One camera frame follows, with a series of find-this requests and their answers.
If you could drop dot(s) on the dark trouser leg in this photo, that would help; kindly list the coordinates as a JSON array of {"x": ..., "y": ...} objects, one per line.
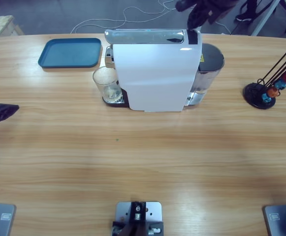
[{"x": 252, "y": 6}]

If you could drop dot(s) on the grey camera mount plate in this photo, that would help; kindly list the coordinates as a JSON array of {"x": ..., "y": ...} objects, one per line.
[{"x": 123, "y": 211}]

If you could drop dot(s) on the black capsule holder with rods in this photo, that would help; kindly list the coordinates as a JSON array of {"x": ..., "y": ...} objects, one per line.
[{"x": 253, "y": 93}]

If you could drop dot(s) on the blue plastic tray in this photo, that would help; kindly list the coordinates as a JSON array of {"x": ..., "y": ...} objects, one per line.
[{"x": 69, "y": 52}]

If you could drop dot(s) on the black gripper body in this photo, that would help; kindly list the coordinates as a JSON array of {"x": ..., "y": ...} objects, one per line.
[{"x": 222, "y": 9}]

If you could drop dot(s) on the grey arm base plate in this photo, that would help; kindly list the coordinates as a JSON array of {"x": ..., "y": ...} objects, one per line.
[
  {"x": 0, "y": 218},
  {"x": 280, "y": 218}
]

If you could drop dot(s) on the clear drinking glass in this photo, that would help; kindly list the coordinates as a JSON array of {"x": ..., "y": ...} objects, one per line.
[{"x": 105, "y": 78}]

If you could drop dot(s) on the light wooden crate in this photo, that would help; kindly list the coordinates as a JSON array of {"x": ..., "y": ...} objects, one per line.
[{"x": 0, "y": 24}]

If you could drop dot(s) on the orange coffee capsule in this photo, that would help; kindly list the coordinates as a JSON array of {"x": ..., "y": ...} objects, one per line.
[{"x": 272, "y": 92}]

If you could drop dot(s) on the teal coffee capsule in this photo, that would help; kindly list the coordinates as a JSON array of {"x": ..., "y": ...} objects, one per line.
[{"x": 280, "y": 84}]

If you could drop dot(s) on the black sneaker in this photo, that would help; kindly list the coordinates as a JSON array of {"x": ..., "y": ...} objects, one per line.
[{"x": 246, "y": 17}]

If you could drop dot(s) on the water tank with black lid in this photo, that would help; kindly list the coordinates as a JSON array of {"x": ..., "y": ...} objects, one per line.
[{"x": 211, "y": 56}]

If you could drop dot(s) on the silver coffee machine lever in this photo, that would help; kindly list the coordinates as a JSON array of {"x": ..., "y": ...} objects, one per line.
[{"x": 145, "y": 37}]

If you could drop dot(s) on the white metal table leg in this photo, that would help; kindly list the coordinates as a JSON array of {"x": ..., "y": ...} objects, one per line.
[{"x": 265, "y": 17}]

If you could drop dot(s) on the white capsule coffee machine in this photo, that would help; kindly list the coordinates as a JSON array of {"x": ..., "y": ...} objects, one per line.
[{"x": 155, "y": 78}]

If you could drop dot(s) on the blue coffee capsule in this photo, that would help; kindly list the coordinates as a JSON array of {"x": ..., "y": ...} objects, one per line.
[{"x": 265, "y": 97}]

